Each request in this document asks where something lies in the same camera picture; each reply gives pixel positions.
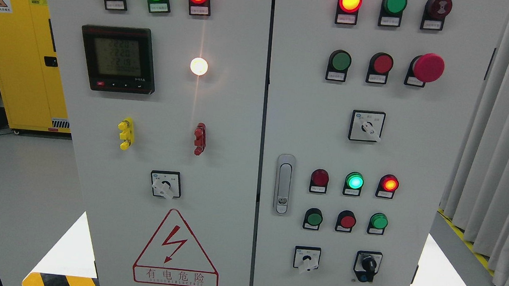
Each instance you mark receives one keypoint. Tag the lower left green push button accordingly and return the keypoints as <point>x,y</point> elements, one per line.
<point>312,219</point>

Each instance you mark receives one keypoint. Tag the green push button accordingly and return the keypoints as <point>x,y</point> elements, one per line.
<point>377,224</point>
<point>339,62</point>
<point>312,219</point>

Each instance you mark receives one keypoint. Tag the upper green push button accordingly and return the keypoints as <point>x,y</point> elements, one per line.
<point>339,62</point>

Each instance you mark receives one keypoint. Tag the lower red push button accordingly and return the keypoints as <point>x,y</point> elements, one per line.
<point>346,220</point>

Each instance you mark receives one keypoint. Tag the red push button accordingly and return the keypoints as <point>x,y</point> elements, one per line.
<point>346,220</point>
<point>378,71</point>

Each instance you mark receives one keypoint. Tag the lower right green push button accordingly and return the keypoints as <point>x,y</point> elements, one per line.
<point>377,224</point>

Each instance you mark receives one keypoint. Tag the upper red push button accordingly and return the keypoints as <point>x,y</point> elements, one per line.
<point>378,71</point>

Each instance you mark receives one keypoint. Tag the red mushroom emergency stop button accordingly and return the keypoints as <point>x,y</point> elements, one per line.
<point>423,69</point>

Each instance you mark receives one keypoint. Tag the red terminal connector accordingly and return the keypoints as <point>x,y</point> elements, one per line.
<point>200,138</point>

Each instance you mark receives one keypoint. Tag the dark red indicator lamp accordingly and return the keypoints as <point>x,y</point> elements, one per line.
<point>319,182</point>

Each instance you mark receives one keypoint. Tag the white lit indicator lamp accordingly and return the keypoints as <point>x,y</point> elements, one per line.
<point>199,66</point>

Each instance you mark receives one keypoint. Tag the lit green indicator lamp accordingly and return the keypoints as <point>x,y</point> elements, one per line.
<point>353,184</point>

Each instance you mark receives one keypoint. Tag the left grey cabinet door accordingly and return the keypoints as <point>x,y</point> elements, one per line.
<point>219,186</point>

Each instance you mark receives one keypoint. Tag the grey cabinet door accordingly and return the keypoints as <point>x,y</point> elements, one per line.
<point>219,186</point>
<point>309,117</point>

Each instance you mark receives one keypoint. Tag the right grey cabinet door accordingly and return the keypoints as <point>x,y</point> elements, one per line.
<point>309,117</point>

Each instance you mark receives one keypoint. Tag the yellow terminal connector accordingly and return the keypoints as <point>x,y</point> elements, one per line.
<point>127,133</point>

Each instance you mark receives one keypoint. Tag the lit red indicator lamp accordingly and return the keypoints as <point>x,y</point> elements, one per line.
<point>388,184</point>

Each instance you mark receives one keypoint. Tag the red electric hazard warning sticker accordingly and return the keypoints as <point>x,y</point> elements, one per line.
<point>174,257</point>

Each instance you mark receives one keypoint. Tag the black digital power meter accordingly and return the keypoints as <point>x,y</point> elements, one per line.
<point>119,59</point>

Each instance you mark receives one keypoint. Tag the red indicator lamp top right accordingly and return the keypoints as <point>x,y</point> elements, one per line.
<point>347,12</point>

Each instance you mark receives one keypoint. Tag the dark green lamp top right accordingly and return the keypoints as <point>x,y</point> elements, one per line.
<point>391,12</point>

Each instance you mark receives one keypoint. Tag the dark red buzzer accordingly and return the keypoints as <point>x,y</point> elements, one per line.
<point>434,14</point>

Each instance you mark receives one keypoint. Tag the yellow black floor tape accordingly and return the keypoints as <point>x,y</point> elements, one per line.
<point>471,266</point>

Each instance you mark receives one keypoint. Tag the yellow safety cabinet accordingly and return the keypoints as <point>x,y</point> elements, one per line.
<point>30,82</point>

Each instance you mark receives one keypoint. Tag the silver door lock handle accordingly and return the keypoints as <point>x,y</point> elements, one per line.
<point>283,181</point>

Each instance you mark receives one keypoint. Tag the left door selector switch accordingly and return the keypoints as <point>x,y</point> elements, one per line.
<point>166,184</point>

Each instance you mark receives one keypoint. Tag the upper right selector switch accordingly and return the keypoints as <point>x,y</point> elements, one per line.
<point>366,126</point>

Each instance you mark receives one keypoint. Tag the lower white selector switch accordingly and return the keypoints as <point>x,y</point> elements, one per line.
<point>306,258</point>

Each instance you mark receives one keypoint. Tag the black knob selector switch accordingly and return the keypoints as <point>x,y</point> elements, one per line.
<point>367,264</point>

